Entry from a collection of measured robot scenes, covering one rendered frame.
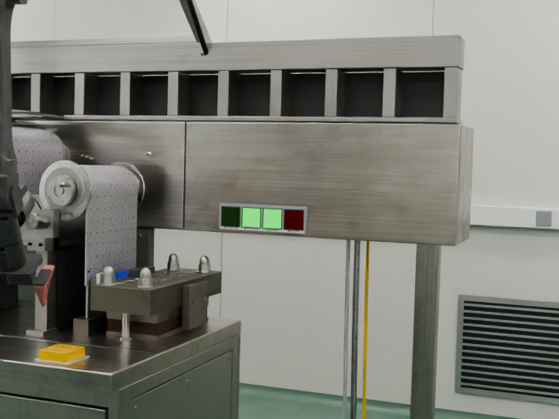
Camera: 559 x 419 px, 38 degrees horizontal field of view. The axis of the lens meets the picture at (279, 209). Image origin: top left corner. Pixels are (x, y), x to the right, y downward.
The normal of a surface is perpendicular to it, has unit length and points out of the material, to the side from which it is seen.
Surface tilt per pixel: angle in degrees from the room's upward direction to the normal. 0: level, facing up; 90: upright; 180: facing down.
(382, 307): 90
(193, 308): 90
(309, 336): 90
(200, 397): 90
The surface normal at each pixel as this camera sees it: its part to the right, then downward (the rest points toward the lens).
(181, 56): -0.35, 0.04
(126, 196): 0.94, 0.04
